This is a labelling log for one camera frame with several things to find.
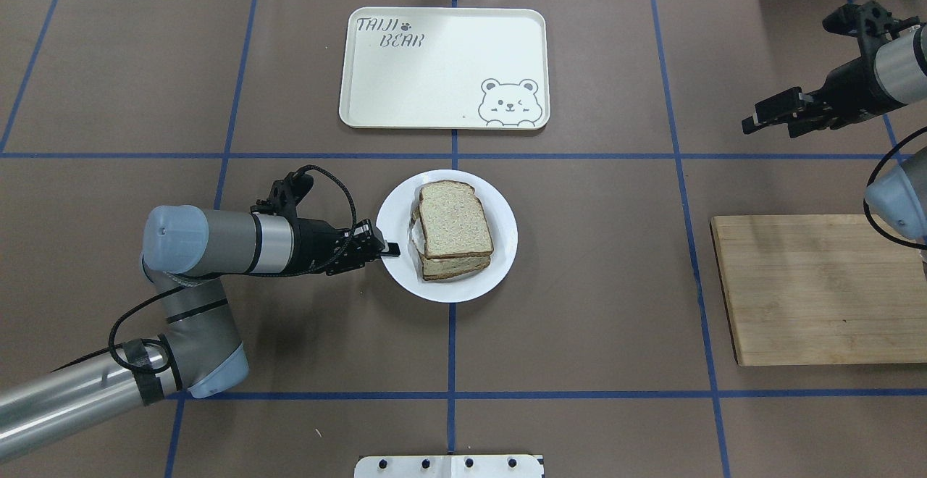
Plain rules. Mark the white round plate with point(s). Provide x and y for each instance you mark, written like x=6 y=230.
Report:
x=394 y=222

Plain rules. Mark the cream bear serving tray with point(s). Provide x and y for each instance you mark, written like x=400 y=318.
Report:
x=456 y=68

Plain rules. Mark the wooden cutting board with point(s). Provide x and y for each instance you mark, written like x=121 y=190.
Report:
x=819 y=290

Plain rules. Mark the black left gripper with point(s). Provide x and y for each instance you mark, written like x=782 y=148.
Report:
x=313 y=241

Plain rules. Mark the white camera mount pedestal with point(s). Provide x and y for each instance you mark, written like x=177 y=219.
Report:
x=479 y=465

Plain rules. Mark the bread slice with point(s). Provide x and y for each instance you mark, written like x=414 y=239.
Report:
x=442 y=268
x=453 y=221

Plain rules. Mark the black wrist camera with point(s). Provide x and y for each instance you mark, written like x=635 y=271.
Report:
x=869 y=23

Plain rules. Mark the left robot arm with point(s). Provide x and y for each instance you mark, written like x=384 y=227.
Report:
x=186 y=252

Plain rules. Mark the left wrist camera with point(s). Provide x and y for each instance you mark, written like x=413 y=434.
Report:
x=285 y=196

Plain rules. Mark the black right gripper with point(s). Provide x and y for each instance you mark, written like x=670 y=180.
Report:
x=852 y=85

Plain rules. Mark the bread slice under egg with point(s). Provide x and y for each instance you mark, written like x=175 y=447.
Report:
x=442 y=268

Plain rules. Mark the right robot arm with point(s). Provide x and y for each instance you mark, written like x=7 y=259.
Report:
x=888 y=74

